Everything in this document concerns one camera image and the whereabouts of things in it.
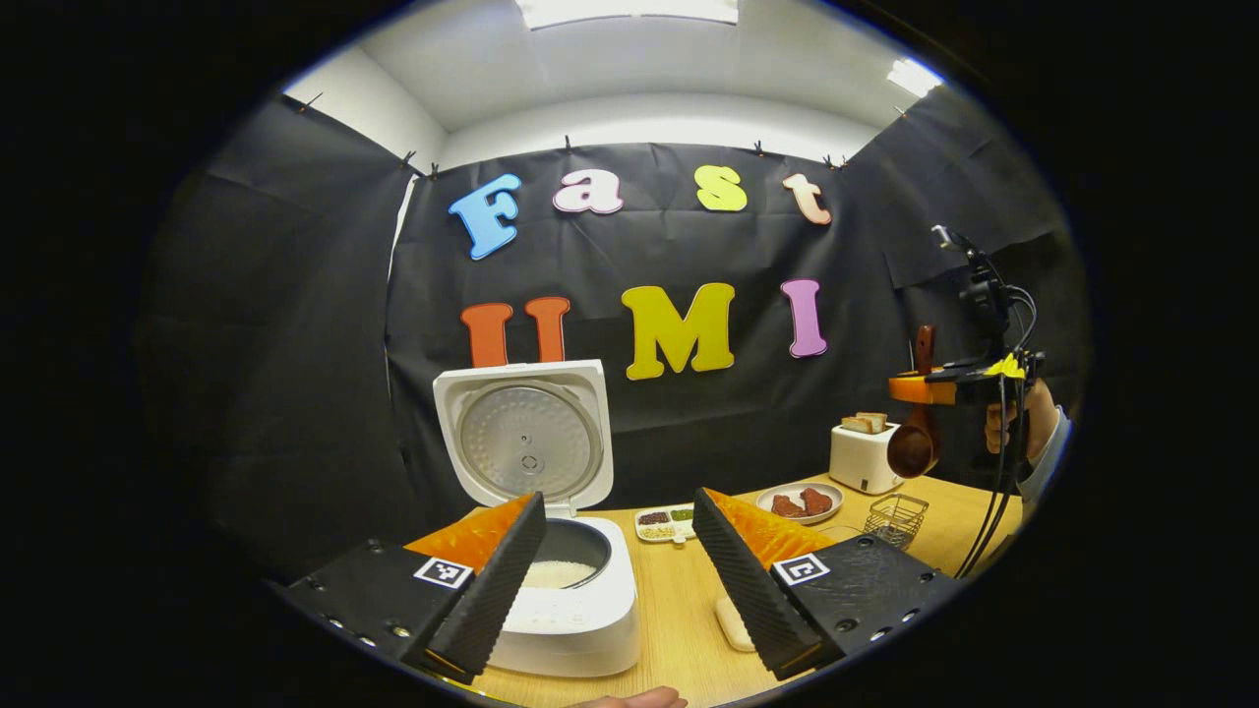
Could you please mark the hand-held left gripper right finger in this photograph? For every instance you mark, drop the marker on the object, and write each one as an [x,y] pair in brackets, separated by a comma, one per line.
[738,580]

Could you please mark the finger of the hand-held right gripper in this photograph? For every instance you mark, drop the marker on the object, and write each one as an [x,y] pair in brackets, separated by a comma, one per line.
[920,388]

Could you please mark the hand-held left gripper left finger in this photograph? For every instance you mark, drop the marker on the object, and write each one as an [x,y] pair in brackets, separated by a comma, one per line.
[492,595]

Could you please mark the clear box of white rice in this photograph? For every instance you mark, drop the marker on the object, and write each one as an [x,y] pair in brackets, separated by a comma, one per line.
[733,624]

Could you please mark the brown wooden spoon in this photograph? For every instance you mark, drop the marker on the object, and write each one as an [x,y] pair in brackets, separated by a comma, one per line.
[910,452]

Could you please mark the white rice cooker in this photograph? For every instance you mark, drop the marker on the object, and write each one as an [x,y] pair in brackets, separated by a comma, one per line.
[580,629]

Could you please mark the toast slice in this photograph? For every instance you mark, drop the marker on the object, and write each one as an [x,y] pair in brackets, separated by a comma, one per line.
[856,425]
[875,421]

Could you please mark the brown meat piece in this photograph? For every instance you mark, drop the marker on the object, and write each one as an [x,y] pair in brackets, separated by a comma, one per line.
[816,501]
[787,506]

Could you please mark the white toaster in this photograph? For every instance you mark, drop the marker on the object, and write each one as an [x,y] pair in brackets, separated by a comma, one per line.
[861,462]

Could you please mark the white divided grain dish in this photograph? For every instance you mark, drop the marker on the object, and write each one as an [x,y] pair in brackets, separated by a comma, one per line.
[657,521]

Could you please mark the white round plate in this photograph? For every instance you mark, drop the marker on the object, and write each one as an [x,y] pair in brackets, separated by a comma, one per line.
[836,497]

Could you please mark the ceiling light panel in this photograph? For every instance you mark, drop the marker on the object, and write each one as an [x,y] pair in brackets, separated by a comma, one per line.
[629,12]
[913,77]

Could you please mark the black backdrop cloth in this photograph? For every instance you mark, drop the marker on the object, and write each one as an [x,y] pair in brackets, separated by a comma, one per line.
[295,344]

